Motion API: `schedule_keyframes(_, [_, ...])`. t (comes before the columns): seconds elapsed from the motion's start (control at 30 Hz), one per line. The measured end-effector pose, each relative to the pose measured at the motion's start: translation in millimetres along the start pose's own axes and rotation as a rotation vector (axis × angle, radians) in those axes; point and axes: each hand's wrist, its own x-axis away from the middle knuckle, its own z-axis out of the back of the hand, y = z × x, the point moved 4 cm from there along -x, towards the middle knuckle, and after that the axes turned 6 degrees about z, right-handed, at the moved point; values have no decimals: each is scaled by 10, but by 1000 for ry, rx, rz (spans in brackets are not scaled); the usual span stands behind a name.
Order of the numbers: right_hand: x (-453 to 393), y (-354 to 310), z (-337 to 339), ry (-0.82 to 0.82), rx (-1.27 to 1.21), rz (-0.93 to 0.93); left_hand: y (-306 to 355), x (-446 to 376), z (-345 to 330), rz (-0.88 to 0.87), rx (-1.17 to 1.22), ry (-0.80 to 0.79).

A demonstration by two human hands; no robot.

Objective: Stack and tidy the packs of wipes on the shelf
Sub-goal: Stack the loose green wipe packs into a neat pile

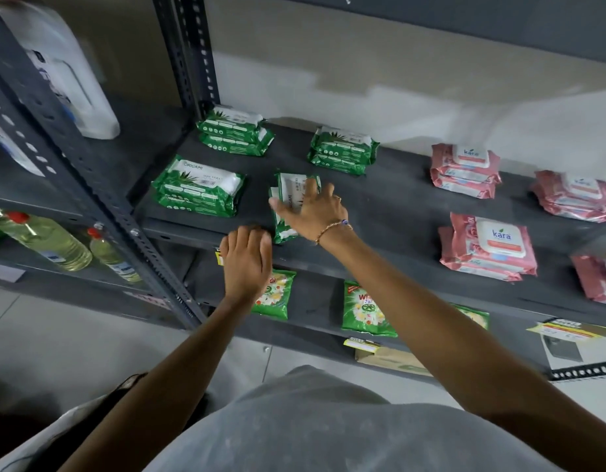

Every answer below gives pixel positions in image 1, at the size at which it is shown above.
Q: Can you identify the person's right hand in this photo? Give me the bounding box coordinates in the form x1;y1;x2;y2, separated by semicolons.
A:
269;178;349;243

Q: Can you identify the person's left hand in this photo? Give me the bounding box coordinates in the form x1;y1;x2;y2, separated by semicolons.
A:
219;225;273;305

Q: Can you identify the green aloe wipes packet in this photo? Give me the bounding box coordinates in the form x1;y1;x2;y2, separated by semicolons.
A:
269;172;322;245

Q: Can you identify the person's right forearm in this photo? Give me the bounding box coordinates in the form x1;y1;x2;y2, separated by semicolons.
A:
322;225;606;472

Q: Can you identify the person's left forearm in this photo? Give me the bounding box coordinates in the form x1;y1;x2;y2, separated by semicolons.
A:
58;294;258;472

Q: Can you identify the green detergent packet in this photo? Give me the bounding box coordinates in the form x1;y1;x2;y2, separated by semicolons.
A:
451;303;490;331
341;280;398;339
251;268;298;321

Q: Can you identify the grey metal shelving rack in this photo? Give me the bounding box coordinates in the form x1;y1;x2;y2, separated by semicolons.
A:
131;0;606;385
0;0;208;331

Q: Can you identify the group of green packs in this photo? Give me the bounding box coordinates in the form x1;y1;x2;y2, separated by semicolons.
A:
151;105;380;218

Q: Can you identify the pink shelf label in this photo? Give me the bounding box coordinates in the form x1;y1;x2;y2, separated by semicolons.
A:
123;291;172;311

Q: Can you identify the small cooking oil bottle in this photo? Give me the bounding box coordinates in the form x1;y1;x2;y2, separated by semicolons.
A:
87;226;143;284

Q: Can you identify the brown cardboard box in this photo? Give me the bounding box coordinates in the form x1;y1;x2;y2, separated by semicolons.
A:
354;346;433;378

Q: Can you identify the group of pink packs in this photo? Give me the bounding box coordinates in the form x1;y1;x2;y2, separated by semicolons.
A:
430;143;606;307

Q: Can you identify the grey shirt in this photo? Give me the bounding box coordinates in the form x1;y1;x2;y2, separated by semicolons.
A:
145;365;565;472

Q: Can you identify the large cooking oil bottle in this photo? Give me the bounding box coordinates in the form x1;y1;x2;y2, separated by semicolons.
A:
0;206;93;272

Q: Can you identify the white shelf label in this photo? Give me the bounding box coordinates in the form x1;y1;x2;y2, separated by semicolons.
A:
0;261;26;284

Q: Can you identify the white plastic jug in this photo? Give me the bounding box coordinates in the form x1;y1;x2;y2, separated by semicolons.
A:
0;0;121;141

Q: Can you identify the white plastic bottle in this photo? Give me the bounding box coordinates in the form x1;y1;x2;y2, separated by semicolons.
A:
0;113;46;178

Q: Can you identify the yellow and white price label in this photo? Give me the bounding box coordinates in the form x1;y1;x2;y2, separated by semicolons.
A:
526;318;606;343

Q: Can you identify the white fabric bag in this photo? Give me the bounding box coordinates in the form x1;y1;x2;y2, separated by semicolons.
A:
0;372;151;472

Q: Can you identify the white printed box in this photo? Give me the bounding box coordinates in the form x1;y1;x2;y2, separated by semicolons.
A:
540;333;606;382

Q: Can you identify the gold beaded bracelet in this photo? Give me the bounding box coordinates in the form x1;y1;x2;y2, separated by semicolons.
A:
313;219;354;246

